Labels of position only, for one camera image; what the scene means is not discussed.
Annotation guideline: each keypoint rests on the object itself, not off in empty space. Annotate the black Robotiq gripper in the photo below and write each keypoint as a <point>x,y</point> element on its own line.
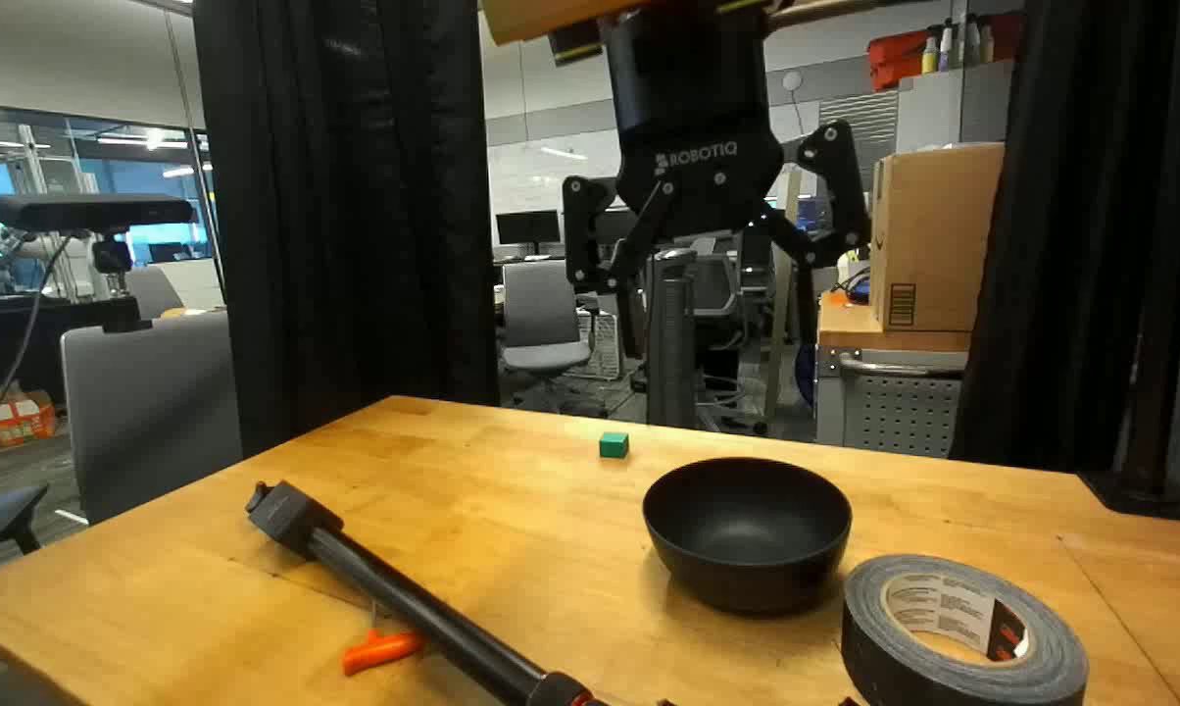
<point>691,131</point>

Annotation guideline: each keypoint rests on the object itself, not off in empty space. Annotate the black bowl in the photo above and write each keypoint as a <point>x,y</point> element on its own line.
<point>746,535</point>

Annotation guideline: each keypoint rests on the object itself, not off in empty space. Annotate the grey metal post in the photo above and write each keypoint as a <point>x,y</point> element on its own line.
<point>670,341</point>

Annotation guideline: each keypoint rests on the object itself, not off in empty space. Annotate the black stand with pole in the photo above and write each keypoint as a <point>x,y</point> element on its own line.
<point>1150,497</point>

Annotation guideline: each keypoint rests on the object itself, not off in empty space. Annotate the orange box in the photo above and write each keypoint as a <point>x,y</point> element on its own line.
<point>22,418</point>

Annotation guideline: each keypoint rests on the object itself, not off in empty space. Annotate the small green block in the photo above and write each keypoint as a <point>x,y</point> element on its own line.
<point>614,444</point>

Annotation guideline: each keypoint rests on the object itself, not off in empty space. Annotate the small orange clip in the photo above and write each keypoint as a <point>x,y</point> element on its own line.
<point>379,648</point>

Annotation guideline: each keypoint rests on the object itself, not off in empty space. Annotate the camera on tripod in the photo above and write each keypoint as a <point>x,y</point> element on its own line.
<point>13,368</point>

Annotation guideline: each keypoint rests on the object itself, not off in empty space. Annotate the black tripod pole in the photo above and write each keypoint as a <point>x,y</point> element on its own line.
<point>395,594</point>

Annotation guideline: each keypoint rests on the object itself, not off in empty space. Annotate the red bin on shelf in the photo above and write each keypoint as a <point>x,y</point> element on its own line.
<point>904,57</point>

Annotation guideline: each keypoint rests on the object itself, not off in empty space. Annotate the grey office chair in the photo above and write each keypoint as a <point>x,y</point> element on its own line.
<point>544,326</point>

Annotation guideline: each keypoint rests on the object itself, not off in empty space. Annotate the grey tool cabinet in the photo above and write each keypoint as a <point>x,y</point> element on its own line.
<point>894,393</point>

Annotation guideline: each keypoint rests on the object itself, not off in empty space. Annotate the brown cardboard box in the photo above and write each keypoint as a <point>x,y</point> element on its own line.
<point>934,241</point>

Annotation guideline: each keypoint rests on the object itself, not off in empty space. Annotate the black curtain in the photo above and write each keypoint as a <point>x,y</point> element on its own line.
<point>1070,222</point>
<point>340,210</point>

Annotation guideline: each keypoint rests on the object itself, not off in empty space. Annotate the tan wrist mount plate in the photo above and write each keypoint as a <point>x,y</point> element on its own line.
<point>550,16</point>

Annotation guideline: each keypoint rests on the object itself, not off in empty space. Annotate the computer monitor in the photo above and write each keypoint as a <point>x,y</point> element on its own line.
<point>525,231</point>

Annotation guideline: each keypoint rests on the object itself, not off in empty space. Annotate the black duct tape roll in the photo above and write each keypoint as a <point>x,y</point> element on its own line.
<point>904,654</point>

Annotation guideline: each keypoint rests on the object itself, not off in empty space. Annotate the black stereo camera bar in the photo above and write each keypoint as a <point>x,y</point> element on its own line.
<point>90,215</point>

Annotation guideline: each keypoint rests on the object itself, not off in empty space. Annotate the black chair base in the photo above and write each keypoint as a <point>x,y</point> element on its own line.
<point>1,516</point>

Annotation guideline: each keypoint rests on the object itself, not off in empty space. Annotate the grey padded chair back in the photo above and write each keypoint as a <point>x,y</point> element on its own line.
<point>149,415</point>

